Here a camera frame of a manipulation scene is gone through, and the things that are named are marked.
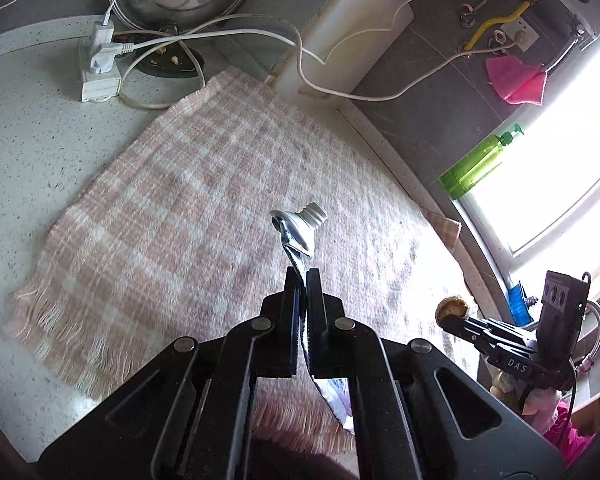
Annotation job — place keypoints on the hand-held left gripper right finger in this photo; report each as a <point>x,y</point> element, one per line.
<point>316,310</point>

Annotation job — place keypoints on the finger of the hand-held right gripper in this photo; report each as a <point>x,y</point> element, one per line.
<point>505,331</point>
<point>472,342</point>

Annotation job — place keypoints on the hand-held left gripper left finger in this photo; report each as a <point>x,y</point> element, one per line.
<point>291,310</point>

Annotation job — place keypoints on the squeezed toothpaste tube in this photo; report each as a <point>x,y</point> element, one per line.
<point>297,232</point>

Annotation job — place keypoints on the person's right hand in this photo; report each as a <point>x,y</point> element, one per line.
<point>540,405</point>

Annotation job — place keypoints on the blue packet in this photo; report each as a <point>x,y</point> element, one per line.
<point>520,305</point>

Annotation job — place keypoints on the window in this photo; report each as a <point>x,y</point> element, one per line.
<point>555,185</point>

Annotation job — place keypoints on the pink plaid fringed blanket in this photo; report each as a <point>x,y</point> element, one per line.
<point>180,210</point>

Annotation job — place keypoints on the green dish soap bottle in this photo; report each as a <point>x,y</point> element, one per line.
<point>472,165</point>

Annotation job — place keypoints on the pink cloth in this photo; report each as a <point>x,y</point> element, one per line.
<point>510,77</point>

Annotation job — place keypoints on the black round plate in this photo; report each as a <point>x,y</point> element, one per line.
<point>167,62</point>

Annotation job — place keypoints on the metal water valve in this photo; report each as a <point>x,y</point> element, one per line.
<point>467,14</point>
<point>499,40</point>

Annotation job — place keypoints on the white power strip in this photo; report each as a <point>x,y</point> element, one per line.
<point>100,90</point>

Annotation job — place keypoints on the white cutting board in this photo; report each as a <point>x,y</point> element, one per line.
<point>340,10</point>

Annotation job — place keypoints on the white power plug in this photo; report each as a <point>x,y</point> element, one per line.
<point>102,60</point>

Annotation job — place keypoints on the white charger plug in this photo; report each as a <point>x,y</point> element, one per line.
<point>102,35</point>

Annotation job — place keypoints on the white wall socket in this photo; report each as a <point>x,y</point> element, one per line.
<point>525,35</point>

